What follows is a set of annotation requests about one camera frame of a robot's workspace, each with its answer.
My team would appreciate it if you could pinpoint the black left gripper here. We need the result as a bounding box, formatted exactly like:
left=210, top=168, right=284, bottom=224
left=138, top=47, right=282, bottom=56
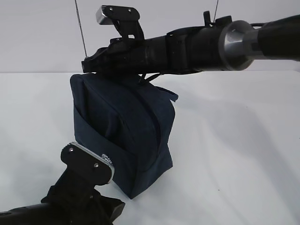
left=90, top=192, right=126, bottom=225

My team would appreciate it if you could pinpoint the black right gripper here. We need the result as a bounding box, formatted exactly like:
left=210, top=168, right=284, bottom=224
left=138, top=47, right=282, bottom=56
left=81, top=37, right=150, bottom=78

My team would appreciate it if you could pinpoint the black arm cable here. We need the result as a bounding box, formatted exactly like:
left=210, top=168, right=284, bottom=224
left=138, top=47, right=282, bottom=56
left=138, top=72, right=162, bottom=84

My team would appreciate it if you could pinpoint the dark navy fabric bag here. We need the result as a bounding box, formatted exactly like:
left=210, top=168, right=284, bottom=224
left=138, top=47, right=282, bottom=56
left=70, top=73, right=178, bottom=199

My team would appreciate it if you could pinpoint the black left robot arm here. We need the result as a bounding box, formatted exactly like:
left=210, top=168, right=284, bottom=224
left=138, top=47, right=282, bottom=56
left=0, top=191, right=125, bottom=225

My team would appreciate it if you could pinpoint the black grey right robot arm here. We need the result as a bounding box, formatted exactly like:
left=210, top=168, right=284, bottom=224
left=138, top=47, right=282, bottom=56
left=82, top=15, right=300, bottom=75

